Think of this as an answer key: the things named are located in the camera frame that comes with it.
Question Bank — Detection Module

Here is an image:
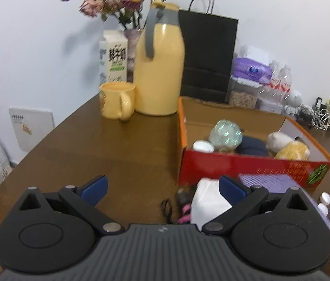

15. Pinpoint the clear glittery ball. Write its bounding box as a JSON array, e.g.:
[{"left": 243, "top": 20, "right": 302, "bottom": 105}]
[{"left": 209, "top": 119, "right": 243, "bottom": 150}]

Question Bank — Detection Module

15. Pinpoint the black cable bundle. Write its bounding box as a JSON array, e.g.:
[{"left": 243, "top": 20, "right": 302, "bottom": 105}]
[{"left": 296, "top": 107, "right": 316, "bottom": 128}]

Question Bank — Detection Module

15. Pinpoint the purple tissue pack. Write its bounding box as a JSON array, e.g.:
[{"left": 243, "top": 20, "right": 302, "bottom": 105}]
[{"left": 233, "top": 45, "right": 272, "bottom": 85}]

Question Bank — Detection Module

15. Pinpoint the pink and black hair tie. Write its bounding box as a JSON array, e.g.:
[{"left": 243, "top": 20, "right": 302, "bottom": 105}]
[{"left": 177, "top": 188, "right": 193, "bottom": 225}]

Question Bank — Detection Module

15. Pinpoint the white milk carton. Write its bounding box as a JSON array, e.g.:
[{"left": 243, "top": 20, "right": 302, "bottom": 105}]
[{"left": 98, "top": 30, "right": 129, "bottom": 84}]

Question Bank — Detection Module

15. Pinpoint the clear food container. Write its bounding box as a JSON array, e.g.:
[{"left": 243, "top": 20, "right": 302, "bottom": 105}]
[{"left": 228, "top": 75, "right": 262, "bottom": 109}]

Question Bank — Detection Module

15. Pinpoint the red cardboard box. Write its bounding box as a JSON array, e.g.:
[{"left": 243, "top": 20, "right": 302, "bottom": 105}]
[{"left": 177, "top": 96, "right": 330, "bottom": 188}]

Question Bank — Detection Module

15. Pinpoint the cream and yellow plush toy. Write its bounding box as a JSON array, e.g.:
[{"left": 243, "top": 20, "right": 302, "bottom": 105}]
[{"left": 267, "top": 132, "right": 312, "bottom": 161}]

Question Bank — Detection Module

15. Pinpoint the yellow mug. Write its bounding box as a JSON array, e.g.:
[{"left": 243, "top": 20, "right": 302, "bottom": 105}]
[{"left": 99, "top": 82, "right": 137, "bottom": 122}]

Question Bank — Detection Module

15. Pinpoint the black paper bag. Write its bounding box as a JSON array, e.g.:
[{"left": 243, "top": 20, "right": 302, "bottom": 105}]
[{"left": 178, "top": 0, "right": 239, "bottom": 104}]

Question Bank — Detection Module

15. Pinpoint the yellow thermos jug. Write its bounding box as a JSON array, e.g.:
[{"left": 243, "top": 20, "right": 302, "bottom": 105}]
[{"left": 132, "top": 1, "right": 186, "bottom": 116}]

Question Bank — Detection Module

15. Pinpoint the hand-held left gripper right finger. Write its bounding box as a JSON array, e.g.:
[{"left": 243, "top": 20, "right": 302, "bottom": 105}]
[{"left": 201, "top": 175, "right": 308, "bottom": 236}]

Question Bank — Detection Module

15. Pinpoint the grey tin box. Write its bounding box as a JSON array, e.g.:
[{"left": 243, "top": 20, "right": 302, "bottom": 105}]
[{"left": 255, "top": 96, "right": 285, "bottom": 115}]

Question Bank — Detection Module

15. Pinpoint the white tissue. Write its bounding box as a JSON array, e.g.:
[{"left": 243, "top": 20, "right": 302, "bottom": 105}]
[{"left": 190, "top": 178, "right": 233, "bottom": 225}]

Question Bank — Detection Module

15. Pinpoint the clear water bottle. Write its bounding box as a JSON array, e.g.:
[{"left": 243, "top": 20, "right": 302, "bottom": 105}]
[
  {"left": 268, "top": 60, "right": 281, "bottom": 94},
  {"left": 279, "top": 66, "right": 293, "bottom": 100}
]

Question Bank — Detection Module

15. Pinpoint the white cable bundle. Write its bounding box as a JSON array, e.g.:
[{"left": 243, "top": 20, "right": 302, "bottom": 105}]
[{"left": 312, "top": 108, "right": 330, "bottom": 131}]

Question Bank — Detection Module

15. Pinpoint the purple woven cloth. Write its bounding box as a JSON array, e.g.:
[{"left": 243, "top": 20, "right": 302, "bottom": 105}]
[{"left": 238, "top": 173, "right": 330, "bottom": 232}]

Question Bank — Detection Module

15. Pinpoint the navy blue pouch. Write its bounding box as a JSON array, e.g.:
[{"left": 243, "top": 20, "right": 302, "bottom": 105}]
[{"left": 236, "top": 136, "right": 269, "bottom": 156}]

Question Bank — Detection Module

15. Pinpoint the white pill bottle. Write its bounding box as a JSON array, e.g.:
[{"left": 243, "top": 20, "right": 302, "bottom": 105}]
[{"left": 192, "top": 140, "right": 214, "bottom": 153}]

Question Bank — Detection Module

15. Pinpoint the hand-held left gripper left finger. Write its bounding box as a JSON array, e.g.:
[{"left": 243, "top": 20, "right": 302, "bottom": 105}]
[{"left": 19, "top": 175, "right": 124, "bottom": 235}]

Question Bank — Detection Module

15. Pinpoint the pale purple flower vase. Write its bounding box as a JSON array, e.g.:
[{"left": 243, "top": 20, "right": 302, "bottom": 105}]
[{"left": 123, "top": 29, "right": 142, "bottom": 83}]

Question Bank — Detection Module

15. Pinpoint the white robot toy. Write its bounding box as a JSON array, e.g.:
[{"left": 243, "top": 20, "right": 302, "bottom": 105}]
[{"left": 283, "top": 89, "right": 303, "bottom": 115}]

